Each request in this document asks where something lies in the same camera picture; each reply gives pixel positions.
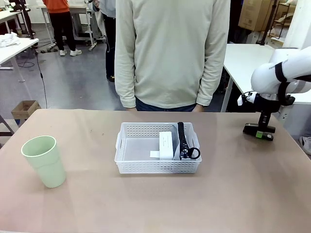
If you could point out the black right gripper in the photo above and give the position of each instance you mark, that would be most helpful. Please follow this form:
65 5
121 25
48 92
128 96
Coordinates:
266 104

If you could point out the black rectangular object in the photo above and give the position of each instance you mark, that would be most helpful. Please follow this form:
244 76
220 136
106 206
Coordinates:
250 128

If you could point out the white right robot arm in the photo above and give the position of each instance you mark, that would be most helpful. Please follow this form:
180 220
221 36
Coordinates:
267 75

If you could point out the person's right forearm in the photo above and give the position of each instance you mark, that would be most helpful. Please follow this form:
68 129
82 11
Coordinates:
125 85

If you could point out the person's left forearm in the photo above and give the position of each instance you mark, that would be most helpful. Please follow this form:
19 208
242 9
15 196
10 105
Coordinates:
210 82

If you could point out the white perforated plastic basket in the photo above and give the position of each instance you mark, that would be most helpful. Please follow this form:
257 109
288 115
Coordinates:
136 167

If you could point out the person's left hand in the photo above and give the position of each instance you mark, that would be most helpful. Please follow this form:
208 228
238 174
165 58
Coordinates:
198 108

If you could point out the white sneaker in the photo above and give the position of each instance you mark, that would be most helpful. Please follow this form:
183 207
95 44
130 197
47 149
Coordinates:
306 144

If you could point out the white empty table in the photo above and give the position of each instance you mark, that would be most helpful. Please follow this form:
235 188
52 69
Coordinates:
245 60

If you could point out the grey zipper pouch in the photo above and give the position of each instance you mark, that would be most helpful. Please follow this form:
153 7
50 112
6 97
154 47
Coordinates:
181 138

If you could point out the white rectangular box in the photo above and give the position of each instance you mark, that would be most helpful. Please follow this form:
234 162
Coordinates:
166 145

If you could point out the white paper label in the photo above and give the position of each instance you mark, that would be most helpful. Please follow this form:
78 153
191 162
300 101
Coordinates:
154 154

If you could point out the black shelf with cardboard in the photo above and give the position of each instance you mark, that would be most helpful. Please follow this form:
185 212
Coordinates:
279 21

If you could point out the large brown cardboard carton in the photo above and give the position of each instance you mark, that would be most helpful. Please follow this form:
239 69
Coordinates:
252 14

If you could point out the person in cream sweater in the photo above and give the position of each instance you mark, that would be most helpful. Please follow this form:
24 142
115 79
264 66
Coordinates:
170 48

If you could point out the person in dark clothes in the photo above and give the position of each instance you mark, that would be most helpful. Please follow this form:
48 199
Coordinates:
109 48

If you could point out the grey workbench with metal legs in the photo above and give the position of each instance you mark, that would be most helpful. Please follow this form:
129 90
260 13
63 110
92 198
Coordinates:
80 14

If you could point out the green plastic cup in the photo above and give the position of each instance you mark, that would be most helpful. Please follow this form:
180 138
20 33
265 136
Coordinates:
46 165

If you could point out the person in orange shirt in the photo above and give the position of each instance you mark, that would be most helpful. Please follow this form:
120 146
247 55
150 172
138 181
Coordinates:
60 21

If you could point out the open cardboard box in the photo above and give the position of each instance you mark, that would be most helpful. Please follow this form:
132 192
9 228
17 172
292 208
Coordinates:
25 109

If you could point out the white table with cloth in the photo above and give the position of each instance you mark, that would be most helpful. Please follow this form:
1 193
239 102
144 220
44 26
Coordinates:
14 52

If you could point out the black equipment stand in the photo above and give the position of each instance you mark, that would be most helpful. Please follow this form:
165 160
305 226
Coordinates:
24 17

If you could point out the white crumpled cloth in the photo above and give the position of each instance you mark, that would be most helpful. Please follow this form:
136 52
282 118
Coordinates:
8 40

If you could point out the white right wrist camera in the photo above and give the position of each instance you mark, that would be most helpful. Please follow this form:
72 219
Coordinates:
244 99

